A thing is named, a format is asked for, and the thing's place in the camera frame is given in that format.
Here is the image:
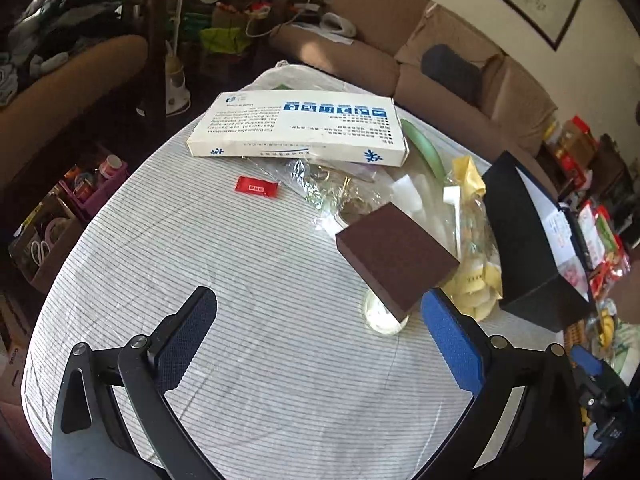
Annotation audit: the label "yellow snack bag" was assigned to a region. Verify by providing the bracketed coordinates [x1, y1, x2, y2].
[444, 156, 503, 322]

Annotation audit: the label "round clear tape measure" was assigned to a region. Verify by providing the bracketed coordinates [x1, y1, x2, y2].
[361, 289, 409, 336]

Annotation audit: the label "brown sanding sponge block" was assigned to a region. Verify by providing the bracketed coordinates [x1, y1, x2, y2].
[335, 203, 460, 322]

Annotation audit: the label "white tape roll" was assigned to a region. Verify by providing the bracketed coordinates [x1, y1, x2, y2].
[333, 195, 386, 229]

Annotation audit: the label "bananas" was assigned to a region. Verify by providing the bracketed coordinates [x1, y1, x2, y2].
[599, 309, 615, 349]

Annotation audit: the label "black storage box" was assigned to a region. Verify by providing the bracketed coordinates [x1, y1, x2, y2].
[484, 152, 596, 333]

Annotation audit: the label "clear plastic bag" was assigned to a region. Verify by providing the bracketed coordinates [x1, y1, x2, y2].
[284, 156, 452, 246]

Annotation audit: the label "striped white tablecloth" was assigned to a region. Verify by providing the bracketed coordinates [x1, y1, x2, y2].
[21, 128, 470, 479]

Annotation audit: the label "pink storage basket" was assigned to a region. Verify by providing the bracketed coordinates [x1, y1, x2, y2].
[58, 145, 129, 222]

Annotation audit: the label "green oval case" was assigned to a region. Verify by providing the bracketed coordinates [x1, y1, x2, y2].
[400, 119, 447, 183]

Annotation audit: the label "red candy wrapper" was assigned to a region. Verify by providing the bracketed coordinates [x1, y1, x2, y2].
[234, 176, 279, 198]

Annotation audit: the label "white glove box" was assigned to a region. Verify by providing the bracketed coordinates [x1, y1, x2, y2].
[186, 89, 409, 167]

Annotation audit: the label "brown three-seat sofa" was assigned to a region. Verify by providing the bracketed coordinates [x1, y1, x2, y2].
[269, 0, 556, 159]

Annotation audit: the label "dark blue lumbar cushion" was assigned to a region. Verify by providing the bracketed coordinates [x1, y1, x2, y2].
[420, 44, 482, 106]

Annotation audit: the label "brown armchair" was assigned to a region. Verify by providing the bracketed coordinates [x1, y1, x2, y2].
[1, 35, 148, 188]

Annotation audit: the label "pile of folded clothes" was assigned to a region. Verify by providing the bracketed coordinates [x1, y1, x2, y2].
[1, 0, 127, 108]

